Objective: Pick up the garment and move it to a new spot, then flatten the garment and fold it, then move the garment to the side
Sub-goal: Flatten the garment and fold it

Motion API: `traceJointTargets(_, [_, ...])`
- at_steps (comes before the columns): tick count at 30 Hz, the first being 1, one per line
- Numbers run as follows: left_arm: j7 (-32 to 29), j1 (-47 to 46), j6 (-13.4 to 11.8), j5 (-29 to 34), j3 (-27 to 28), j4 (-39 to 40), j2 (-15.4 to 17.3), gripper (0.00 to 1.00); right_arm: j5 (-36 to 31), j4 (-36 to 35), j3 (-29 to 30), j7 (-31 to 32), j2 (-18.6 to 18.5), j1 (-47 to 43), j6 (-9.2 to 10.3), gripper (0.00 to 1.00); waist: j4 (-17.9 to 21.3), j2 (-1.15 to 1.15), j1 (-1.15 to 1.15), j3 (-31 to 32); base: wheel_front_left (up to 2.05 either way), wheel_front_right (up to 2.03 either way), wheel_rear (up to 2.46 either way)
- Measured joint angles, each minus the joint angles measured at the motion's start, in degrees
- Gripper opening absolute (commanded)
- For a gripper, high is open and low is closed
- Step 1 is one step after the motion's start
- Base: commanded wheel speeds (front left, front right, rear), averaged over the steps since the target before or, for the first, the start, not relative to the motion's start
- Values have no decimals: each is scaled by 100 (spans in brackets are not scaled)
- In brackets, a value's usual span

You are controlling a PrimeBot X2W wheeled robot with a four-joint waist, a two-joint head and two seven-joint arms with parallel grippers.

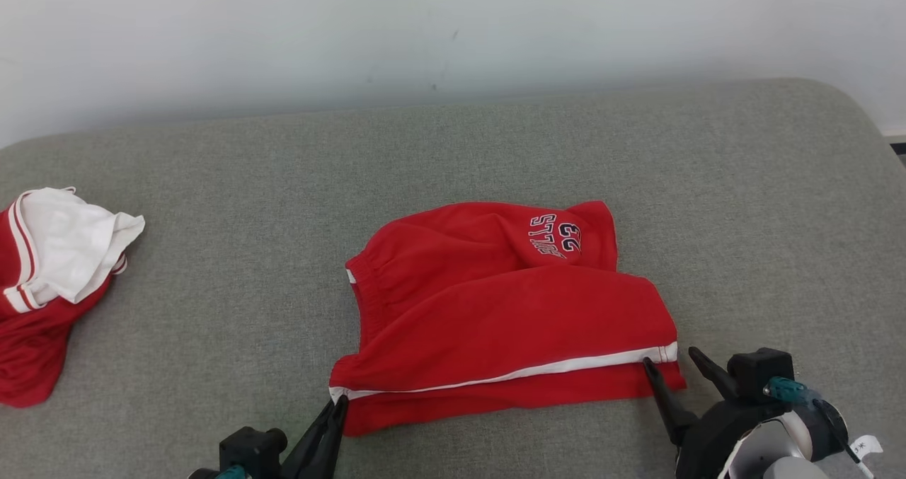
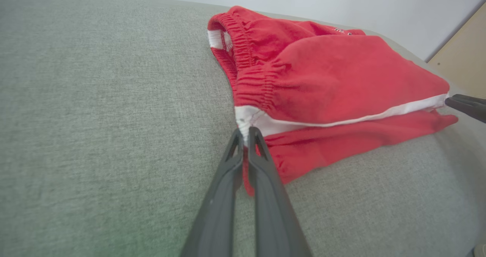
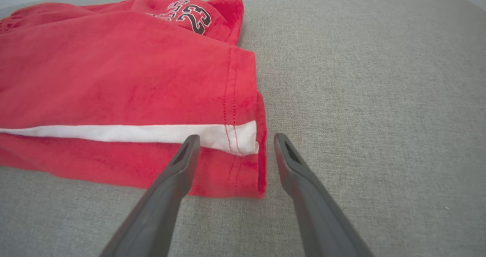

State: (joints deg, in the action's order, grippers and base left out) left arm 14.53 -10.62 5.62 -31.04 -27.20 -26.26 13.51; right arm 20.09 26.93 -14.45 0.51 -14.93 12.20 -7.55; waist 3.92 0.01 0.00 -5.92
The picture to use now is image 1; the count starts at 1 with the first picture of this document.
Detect teal right cable connector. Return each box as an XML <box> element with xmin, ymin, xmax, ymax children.
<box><xmin>763</xmin><ymin>376</ymin><xmax>823</xmax><ymax>406</ymax></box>

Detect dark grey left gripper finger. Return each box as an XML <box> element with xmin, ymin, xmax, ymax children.
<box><xmin>282</xmin><ymin>401</ymin><xmax>333</xmax><ymax>479</ymax></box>
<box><xmin>304</xmin><ymin>395</ymin><xmax>350</xmax><ymax>479</ymax></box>

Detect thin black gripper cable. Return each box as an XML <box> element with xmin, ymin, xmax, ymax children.
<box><xmin>813</xmin><ymin>398</ymin><xmax>876</xmax><ymax>479</ymax></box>

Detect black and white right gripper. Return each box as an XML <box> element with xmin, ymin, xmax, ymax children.
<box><xmin>642</xmin><ymin>347</ymin><xmax>850</xmax><ymax>479</ymax></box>

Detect red and white basketball jersey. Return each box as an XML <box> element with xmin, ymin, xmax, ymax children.
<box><xmin>0</xmin><ymin>187</ymin><xmax>146</xmax><ymax>408</ymax></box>

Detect white paper tag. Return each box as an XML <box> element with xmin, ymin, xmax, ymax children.
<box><xmin>849</xmin><ymin>434</ymin><xmax>885</xmax><ymax>466</ymax></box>

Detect red shorts with white stripe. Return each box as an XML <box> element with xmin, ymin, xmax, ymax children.
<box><xmin>329</xmin><ymin>200</ymin><xmax>687</xmax><ymax>437</ymax></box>

